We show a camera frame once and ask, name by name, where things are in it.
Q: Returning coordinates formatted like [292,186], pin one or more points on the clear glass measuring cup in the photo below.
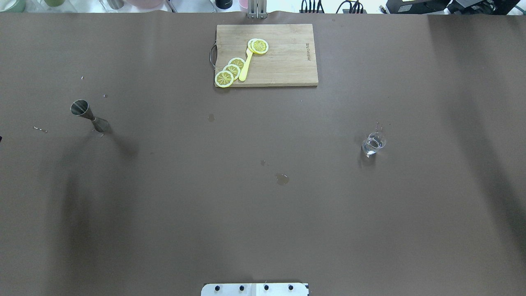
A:
[373,143]

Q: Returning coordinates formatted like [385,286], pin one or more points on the steel jigger shaker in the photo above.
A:
[81,108]

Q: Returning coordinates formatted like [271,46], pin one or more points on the pink cup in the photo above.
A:
[243,5]

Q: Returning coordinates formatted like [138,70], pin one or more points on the green cup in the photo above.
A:
[12,6]

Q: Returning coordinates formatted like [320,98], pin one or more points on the middle lemon slice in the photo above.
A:
[234,70]

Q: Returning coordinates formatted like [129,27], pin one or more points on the upper lemon slice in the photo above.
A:
[239,62]

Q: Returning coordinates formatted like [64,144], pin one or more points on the wooden cutting board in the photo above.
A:
[290,60]

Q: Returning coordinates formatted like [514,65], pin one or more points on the lemon slice on fork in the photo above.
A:
[258,46]

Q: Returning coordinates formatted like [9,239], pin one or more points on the black orange usb hub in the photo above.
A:
[311,6]

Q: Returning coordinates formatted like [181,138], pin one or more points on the black thermos bottle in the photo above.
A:
[223,4]

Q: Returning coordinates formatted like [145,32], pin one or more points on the pink bowl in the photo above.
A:
[145,4]

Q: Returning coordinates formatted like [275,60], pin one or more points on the lemon slice near handle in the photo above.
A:
[224,79]

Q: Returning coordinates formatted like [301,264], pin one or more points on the aluminium frame post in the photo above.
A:
[257,9]

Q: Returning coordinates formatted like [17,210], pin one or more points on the white pedestal base plate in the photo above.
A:
[256,289]

